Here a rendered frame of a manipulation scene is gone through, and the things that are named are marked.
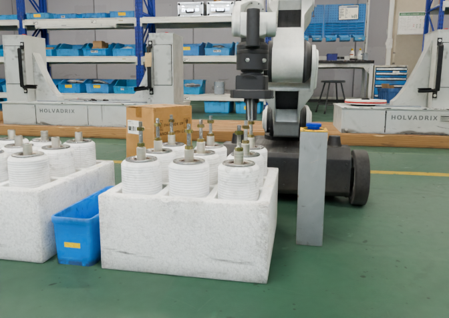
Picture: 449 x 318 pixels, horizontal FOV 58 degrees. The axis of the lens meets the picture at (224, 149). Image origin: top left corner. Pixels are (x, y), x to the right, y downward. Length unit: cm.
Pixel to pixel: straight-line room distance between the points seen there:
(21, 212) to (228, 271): 51
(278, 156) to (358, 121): 165
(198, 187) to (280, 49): 64
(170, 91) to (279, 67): 188
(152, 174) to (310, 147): 41
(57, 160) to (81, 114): 222
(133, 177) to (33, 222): 27
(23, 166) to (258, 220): 58
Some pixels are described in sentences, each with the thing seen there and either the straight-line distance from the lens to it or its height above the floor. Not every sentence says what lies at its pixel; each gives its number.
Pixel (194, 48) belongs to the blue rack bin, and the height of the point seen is 89.
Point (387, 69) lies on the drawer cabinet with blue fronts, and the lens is 645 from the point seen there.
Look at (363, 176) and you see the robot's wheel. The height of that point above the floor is 13.
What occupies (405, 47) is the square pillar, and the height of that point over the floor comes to 101.
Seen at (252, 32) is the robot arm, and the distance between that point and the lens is 108.
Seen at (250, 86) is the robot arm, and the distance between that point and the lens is 112.
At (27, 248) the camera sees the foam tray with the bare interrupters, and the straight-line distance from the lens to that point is 111.
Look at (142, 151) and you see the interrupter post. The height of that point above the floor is 27.
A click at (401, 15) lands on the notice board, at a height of 150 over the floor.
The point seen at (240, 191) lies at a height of 20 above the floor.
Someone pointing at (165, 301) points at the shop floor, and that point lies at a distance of 87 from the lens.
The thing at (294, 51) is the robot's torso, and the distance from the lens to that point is 138.
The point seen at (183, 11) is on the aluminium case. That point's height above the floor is 139.
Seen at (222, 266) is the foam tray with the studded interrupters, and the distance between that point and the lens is 93.
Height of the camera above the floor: 44
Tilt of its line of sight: 10 degrees down
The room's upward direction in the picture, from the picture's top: straight up
